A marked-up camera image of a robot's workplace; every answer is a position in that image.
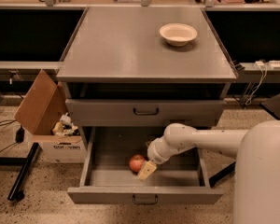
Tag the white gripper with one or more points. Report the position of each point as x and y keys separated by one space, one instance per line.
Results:
x=155 y=156

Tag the red apple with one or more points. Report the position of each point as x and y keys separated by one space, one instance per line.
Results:
x=136 y=162

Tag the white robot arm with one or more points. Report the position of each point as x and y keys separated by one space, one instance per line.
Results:
x=257 y=168

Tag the open grey middle drawer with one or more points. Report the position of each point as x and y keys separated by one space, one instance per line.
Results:
x=107 y=178

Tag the closed grey top drawer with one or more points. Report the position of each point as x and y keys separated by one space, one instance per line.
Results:
x=142 y=113

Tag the grey drawer cabinet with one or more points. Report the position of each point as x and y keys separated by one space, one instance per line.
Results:
x=119 y=54

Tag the open cardboard box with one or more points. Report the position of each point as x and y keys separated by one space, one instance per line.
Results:
x=41 y=112

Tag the white paper bowl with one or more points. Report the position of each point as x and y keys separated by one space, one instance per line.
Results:
x=178 y=34

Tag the white power strip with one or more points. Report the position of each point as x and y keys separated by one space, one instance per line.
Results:
x=274 y=64

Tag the black frame right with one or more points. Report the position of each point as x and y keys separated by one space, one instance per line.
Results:
x=226 y=171

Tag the black power adapter with cable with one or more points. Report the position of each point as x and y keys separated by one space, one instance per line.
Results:
x=19 y=136

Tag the black table leg frame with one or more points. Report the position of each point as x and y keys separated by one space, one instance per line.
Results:
x=16 y=193

